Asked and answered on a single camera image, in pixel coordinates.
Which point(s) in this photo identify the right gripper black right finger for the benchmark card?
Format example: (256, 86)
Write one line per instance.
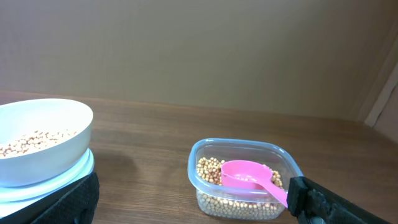
(310, 203)

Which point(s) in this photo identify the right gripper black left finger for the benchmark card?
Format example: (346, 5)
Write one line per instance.
(74, 203)

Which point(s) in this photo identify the pink plastic measuring scoop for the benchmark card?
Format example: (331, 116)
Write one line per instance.
(251, 175)

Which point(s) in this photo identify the white digital kitchen scale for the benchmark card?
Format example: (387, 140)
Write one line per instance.
(14, 199)

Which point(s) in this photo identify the white bowl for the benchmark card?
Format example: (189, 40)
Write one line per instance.
(51, 115)

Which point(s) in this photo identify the soybeans in white bowl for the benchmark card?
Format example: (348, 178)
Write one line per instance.
(34, 142)

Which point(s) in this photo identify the clear container of soybeans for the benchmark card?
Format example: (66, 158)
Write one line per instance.
(204, 172)

